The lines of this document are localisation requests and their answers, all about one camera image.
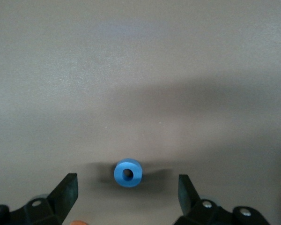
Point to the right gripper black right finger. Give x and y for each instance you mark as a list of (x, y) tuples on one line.
[(192, 204)]

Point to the orange foam letter j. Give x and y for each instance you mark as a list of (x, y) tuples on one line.
[(77, 222)]

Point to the blue foam letter o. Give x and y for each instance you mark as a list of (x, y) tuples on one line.
[(118, 175)]

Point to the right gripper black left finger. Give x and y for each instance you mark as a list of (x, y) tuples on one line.
[(63, 197)]

